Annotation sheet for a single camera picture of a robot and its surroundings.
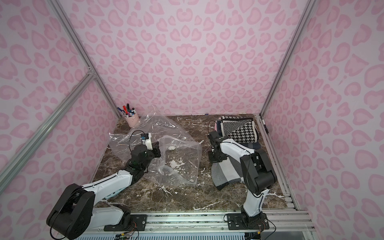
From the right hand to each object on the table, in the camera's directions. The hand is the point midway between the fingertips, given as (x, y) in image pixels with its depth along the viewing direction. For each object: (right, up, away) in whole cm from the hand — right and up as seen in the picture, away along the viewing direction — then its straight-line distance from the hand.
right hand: (214, 159), depth 93 cm
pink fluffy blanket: (+3, +21, +16) cm, 26 cm away
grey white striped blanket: (+6, -6, -6) cm, 11 cm away
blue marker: (-63, +32, +10) cm, 72 cm away
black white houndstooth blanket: (+20, +18, +6) cm, 28 cm away
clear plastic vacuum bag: (-21, +3, +6) cm, 22 cm away
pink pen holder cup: (-56, +25, +14) cm, 63 cm away
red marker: (-60, +32, +9) cm, 69 cm away
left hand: (-32, +12, -7) cm, 35 cm away
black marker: (-59, +35, +13) cm, 70 cm away
